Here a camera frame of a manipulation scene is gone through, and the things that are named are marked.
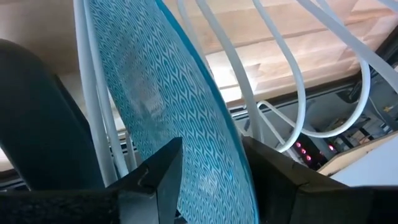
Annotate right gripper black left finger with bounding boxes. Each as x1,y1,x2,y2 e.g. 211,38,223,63
0,136,183,224

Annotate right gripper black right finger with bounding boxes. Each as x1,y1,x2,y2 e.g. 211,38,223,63
241,136,398,224

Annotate dark round plate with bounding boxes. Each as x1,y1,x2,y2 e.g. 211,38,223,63
0,39,106,191

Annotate blue patterned plate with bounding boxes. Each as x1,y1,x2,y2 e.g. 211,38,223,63
86,0,261,224

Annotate white desk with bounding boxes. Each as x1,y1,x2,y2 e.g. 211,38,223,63
317,130,398,187

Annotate white wire dish rack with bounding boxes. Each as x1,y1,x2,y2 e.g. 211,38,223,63
73,0,398,187

